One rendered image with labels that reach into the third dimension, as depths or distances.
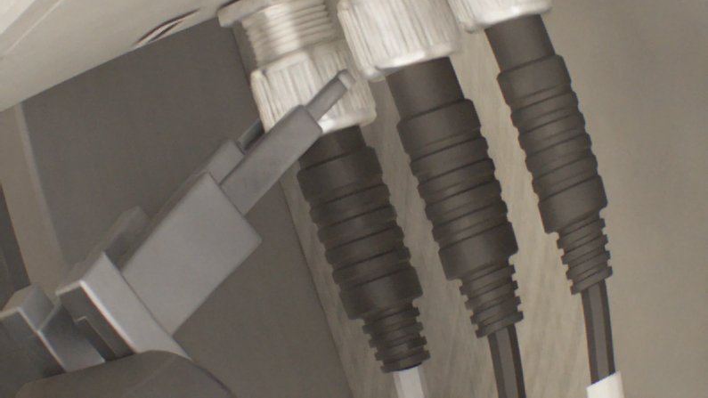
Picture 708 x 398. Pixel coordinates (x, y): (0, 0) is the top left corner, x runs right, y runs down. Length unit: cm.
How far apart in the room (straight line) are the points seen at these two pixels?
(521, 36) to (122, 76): 18
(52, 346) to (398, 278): 6
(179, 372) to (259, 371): 16
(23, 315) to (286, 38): 7
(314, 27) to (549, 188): 8
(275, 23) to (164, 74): 10
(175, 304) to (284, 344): 14
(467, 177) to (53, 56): 6
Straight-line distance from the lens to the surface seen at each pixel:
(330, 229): 65
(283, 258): 76
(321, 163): 65
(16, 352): 162
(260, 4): 65
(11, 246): 170
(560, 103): 58
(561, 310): 68
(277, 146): 64
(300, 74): 65
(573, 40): 65
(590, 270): 59
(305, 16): 65
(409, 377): 65
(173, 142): 75
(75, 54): 63
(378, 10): 62
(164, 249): 62
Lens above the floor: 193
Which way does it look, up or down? 40 degrees down
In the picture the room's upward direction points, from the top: 3 degrees clockwise
